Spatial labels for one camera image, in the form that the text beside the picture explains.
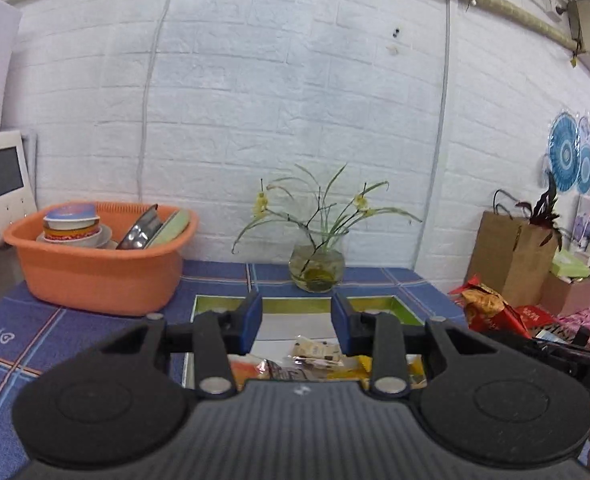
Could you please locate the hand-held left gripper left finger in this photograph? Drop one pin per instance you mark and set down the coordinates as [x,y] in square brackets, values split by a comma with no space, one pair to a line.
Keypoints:
[252,320]

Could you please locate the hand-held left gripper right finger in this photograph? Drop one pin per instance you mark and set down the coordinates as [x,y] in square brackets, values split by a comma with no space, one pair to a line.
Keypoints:
[340,320]

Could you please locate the small clear snack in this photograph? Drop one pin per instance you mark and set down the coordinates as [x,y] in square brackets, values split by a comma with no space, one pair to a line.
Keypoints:
[315,347]

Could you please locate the green cardboard box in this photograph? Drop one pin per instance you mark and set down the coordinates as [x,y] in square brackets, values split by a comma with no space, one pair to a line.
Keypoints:
[295,325]

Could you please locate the yellow snack packet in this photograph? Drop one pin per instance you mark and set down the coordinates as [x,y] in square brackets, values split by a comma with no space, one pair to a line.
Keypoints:
[357,365]

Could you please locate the orange snack packet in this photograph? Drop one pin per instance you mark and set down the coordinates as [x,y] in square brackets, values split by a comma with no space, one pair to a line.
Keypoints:
[245,369]

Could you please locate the brown label bar packet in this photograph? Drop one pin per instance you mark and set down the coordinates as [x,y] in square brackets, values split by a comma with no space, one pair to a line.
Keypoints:
[285,372]

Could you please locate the red snack packet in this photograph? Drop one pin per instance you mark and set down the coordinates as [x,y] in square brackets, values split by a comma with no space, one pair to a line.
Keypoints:
[485,305]

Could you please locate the glass vase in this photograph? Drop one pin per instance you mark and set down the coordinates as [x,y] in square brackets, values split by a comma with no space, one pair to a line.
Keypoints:
[317,270]

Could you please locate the red booklets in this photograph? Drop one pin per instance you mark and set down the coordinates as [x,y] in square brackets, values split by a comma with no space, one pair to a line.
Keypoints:
[537,317]

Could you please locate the brown cardboard box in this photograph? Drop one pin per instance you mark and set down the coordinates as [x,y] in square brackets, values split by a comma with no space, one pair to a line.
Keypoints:
[570,292]

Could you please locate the light green box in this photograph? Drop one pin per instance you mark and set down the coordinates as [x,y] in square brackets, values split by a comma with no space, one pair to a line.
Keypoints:
[570,265]

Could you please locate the yellow flowering plant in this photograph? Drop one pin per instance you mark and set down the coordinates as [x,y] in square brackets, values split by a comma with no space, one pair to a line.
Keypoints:
[325,210]

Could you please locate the light green plate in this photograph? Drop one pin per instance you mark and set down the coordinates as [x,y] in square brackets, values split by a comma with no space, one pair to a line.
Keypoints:
[170,230]

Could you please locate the brown paper bag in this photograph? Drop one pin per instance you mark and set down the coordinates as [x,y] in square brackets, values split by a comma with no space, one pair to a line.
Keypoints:
[505,260]

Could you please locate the metal bowl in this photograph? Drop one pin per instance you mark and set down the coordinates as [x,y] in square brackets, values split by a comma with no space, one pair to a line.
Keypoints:
[137,232]

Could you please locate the orange plastic basin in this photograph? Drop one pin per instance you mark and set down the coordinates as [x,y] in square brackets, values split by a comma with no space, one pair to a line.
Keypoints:
[100,280]

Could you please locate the purple leaf plant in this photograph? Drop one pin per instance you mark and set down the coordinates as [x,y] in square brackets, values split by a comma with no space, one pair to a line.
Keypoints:
[545,210]

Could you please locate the white bowl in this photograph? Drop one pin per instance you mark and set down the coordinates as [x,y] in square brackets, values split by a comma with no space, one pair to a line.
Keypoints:
[97,240]

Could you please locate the stacked bowls in basin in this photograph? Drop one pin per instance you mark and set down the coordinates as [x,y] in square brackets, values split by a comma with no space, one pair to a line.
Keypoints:
[72,220]

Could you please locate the small blue fan decoration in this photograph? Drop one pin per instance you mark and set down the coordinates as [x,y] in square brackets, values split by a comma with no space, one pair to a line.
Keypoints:
[585,160]

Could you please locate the blue checked tablecloth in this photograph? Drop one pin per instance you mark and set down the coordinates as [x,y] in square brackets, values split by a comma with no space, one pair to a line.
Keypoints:
[35,340]

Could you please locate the large blue fan decoration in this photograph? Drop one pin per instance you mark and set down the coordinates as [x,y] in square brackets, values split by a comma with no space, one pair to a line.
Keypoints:
[564,152]

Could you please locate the white wall pipe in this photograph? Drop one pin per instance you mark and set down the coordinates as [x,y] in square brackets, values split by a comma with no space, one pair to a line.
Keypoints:
[437,120]

